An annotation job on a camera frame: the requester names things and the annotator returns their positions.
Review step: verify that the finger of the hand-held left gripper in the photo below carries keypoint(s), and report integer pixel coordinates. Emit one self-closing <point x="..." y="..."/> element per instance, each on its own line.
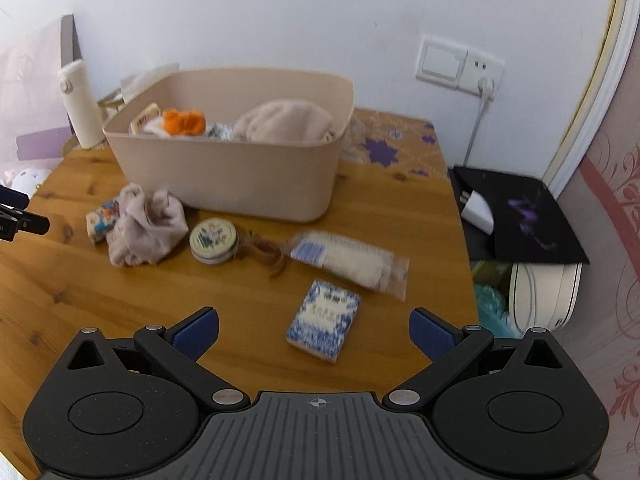
<point x="30" y="222"/>
<point x="12" y="196"/>

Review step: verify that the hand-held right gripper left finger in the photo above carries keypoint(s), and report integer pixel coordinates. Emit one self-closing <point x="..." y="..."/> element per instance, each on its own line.
<point x="197" y="332"/>

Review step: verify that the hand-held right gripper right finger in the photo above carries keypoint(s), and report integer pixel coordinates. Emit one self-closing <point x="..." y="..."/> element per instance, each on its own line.
<point x="430" y="332"/>

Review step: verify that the small colourful patterned packet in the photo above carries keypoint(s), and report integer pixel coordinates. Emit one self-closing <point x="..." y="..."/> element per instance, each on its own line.
<point x="102" y="222"/>

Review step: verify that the round printed tin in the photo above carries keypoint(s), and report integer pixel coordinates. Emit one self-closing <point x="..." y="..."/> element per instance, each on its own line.
<point x="212" y="237"/>

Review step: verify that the white cloth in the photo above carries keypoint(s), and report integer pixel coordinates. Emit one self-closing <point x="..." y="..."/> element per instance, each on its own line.
<point x="350" y="260"/>

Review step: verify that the blue patterned card box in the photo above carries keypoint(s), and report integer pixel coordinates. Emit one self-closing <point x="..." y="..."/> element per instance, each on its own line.
<point x="322" y="320"/>

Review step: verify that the pinkish beige cloth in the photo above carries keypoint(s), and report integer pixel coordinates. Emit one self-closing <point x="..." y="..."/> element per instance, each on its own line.
<point x="145" y="230"/>

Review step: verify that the beige plastic storage basket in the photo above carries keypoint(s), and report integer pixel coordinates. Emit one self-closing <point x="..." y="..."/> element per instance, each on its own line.
<point x="225" y="180"/>

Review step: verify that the beige fluffy cloth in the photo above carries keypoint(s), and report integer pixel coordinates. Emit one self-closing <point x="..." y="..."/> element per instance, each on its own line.
<point x="285" y="120"/>

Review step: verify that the large white plush toy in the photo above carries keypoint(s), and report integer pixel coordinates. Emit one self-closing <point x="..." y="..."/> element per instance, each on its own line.
<point x="27" y="177"/>

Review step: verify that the wooden desk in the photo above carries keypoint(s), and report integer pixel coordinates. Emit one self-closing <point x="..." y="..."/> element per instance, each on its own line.
<point x="150" y="290"/>

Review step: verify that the teal plastic bag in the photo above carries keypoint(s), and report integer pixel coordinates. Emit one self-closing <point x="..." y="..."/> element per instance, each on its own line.
<point x="490" y="305"/>

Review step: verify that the white thermos bottle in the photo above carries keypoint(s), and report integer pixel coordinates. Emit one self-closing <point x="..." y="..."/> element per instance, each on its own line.
<point x="82" y="110"/>

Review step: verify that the white round appliance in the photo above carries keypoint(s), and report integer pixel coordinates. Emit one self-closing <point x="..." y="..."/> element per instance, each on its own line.
<point x="540" y="295"/>

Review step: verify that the white charger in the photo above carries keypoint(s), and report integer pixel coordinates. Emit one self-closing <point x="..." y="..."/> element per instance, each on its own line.
<point x="477" y="210"/>

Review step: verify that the gold tissue box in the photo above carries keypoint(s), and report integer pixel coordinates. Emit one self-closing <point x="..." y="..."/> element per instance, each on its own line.
<point x="112" y="102"/>

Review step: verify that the black mouse pad purple print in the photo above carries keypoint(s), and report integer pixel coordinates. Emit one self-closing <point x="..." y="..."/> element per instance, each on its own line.
<point x="540" y="230"/>

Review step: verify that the cream packet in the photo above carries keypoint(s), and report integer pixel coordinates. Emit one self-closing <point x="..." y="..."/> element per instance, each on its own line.
<point x="145" y="119"/>

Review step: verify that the orange knitted item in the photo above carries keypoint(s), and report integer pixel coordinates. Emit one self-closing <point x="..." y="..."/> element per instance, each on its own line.
<point x="182" y="122"/>

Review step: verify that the purple floral table mat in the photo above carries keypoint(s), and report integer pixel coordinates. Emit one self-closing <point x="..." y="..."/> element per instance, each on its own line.
<point x="395" y="135"/>

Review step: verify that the blue checkered cloth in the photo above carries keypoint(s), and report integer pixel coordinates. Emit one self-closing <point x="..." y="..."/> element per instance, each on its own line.
<point x="220" y="131"/>

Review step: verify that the pink floral wardrobe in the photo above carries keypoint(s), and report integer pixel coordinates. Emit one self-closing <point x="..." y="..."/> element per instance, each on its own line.
<point x="615" y="210"/>

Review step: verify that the white wall switch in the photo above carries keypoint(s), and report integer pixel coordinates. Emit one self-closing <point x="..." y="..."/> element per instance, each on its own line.
<point x="440" y="62"/>

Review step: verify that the white wall socket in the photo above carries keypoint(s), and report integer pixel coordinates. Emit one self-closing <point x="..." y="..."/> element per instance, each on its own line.
<point x="487" y="65"/>

